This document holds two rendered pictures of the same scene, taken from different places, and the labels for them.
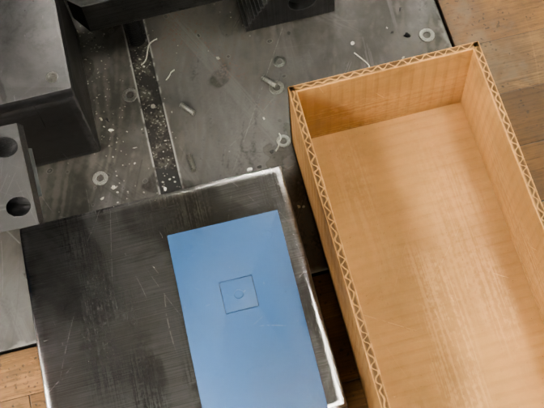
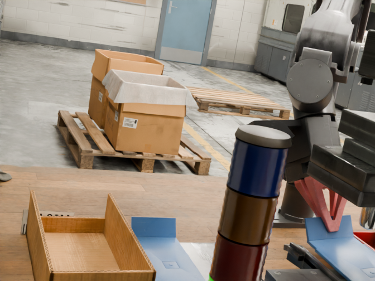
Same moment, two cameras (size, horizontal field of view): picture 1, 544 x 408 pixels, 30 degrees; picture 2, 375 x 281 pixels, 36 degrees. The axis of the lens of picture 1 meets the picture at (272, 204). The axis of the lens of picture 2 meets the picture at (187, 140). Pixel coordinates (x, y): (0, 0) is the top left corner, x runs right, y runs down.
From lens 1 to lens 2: 0.94 m
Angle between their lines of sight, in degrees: 100
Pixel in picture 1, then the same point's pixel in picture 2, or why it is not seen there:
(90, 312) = not seen: hidden behind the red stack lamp
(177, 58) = not seen: outside the picture
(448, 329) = (77, 261)
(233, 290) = (173, 266)
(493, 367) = (61, 251)
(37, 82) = (283, 272)
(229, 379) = (171, 248)
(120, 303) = not seen: hidden behind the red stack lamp
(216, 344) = (178, 255)
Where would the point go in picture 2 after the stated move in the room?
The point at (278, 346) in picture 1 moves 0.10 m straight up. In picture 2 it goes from (152, 252) to (163, 185)
